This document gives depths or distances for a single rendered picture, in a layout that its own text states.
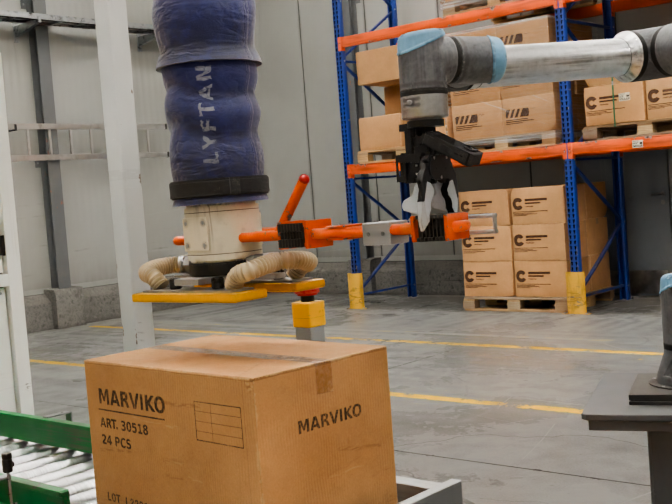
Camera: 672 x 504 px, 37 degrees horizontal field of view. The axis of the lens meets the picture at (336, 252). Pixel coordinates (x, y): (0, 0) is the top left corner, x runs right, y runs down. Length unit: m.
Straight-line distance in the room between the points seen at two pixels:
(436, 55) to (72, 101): 10.68
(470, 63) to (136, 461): 1.14
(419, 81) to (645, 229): 9.05
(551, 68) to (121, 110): 3.32
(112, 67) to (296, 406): 3.42
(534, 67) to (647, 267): 8.76
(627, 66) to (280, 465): 1.16
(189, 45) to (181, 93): 0.11
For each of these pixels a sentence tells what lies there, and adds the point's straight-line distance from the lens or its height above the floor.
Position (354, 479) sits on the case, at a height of 0.68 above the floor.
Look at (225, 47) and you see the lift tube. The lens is 2.25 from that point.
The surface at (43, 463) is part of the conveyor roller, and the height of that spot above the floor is 0.54.
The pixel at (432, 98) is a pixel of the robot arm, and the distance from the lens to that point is 1.91.
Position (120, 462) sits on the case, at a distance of 2.41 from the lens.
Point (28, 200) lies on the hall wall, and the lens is 12.01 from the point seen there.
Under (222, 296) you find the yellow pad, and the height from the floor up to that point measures 1.10.
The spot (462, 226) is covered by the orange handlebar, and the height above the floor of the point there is 1.22.
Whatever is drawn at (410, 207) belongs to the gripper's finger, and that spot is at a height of 1.26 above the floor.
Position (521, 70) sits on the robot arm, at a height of 1.52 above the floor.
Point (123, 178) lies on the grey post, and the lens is 5.22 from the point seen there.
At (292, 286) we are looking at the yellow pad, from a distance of 2.25.
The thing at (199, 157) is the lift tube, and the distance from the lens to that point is 2.22.
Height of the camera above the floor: 1.29
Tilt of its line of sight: 3 degrees down
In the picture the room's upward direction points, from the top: 4 degrees counter-clockwise
